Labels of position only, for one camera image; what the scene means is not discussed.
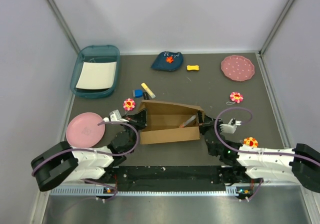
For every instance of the orange yellow flower charm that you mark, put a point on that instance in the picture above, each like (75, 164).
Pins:
(251, 141)

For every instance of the yellow pink marker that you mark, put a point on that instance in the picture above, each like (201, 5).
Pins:
(148, 90)

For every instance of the pink dotted plate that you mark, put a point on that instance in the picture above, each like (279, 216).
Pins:
(237, 68)

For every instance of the pink flower charm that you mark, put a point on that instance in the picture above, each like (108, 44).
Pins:
(235, 98)
(128, 105)

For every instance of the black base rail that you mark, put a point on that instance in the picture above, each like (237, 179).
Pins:
(175, 178)

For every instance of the aluminium frame profile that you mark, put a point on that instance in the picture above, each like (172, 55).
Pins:
(103, 190)

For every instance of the plain pink plate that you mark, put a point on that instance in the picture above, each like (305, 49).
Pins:
(84, 132)

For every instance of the white paper sheet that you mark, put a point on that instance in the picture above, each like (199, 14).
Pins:
(97, 76)

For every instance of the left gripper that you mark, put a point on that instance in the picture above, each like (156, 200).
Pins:
(139, 120)

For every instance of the pink flower charm left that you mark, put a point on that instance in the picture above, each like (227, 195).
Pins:
(128, 105)

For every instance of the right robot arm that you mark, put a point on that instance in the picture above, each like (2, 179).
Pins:
(247, 162)

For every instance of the brown cardboard box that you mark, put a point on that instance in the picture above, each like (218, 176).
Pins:
(164, 119)

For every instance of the dark blue fish dish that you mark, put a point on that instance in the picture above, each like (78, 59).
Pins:
(168, 61)

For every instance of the yellow bone sponge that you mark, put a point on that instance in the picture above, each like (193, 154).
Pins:
(192, 68)

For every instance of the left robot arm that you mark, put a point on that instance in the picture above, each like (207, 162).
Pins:
(77, 158)

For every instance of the orange grey marker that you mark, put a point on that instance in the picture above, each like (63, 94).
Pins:
(188, 122)

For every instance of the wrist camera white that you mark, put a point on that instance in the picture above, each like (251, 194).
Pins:
(231, 127)
(114, 116)

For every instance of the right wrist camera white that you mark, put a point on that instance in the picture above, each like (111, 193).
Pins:
(231, 127)

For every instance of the teal plastic bin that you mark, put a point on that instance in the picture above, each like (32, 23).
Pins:
(95, 54)

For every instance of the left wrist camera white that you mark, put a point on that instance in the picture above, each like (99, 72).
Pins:
(114, 116)

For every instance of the blue small eraser block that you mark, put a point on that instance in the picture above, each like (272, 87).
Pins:
(137, 93)

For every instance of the pink flower charm right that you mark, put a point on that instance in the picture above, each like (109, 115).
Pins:
(235, 98)

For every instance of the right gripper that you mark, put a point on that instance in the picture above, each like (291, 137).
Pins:
(205, 123)

